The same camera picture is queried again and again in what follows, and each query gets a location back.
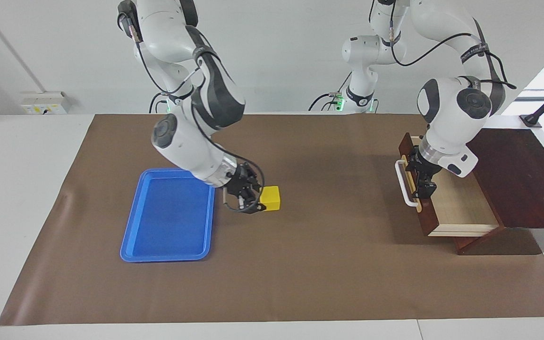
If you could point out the brown table mat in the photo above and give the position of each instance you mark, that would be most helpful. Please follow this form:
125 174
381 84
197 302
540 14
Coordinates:
324 283

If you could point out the wooden drawer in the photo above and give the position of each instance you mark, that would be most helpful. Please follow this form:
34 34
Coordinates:
461 208

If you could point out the blue plastic tray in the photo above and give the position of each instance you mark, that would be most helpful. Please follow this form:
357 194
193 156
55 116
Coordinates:
170 217

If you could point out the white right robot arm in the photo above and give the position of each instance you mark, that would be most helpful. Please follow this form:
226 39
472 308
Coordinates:
187 146

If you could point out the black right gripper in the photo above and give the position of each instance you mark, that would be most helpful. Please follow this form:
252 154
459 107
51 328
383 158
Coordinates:
241 182

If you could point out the white wall outlet box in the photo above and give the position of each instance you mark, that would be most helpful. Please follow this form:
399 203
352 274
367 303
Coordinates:
45 103

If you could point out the dark wooden drawer cabinet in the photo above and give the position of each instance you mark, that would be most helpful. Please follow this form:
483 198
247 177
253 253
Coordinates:
522 189

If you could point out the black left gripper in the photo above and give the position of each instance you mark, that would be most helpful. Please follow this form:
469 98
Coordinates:
423 163

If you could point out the yellow cube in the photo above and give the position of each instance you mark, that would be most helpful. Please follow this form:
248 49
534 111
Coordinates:
271 198

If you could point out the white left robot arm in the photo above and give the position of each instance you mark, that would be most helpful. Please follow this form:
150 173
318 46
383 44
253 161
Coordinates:
451 118

